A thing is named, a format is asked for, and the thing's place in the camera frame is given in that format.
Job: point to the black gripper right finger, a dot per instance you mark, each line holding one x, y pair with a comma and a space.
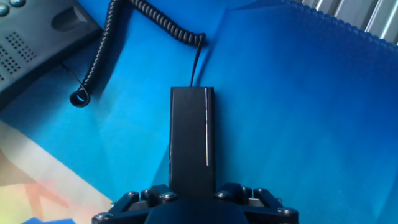
264, 203

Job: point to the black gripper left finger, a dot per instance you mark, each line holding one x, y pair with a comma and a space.
130, 205

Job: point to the black telephone handset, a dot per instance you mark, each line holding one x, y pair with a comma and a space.
191, 143

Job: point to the black telephone base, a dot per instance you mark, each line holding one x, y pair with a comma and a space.
34, 43

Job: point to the blue printed tablecloth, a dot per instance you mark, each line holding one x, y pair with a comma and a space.
280, 109

